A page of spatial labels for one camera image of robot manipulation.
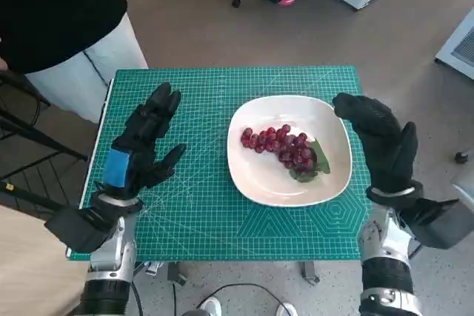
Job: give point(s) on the green cutting mat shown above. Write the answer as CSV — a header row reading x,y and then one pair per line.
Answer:
x,y
207,220

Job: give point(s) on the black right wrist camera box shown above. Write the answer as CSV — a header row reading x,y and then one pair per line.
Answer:
x,y
435,221

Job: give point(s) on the grey furniture piece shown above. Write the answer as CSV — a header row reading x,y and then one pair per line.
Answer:
x,y
464,190

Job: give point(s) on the white square plate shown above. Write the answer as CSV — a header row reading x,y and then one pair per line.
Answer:
x,y
259,183

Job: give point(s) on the light wooden desk top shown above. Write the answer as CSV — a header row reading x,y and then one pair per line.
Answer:
x,y
22,257

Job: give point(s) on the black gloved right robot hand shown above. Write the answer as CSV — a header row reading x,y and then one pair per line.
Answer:
x,y
389,149

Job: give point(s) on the grey table leg bracket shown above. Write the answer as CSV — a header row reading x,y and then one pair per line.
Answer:
x,y
176,273
310,273

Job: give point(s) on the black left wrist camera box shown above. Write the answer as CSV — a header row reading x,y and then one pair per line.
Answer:
x,y
77,229

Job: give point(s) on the black metal rack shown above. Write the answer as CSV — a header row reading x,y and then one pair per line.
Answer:
x,y
26,179

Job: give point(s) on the white shoe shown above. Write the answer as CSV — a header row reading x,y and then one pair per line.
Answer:
x,y
286,310
212,306

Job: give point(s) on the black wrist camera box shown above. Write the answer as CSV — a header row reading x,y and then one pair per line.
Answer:
x,y
435,221
77,229

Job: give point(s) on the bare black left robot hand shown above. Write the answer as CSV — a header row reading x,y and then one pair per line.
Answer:
x,y
140,153

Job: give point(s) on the white appliance with grille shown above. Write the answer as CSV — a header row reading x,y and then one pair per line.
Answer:
x,y
459,49

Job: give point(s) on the person's hand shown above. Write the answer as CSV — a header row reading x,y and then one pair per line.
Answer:
x,y
2,60

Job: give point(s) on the black caster wheel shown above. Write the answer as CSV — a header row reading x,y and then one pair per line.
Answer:
x,y
460,157

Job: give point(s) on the red toy grape bunch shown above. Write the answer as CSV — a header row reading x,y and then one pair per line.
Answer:
x,y
289,149

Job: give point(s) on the small yellow label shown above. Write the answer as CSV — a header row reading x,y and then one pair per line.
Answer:
x,y
9,186

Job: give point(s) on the silver table clamp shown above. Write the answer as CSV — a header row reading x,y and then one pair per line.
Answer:
x,y
152,268

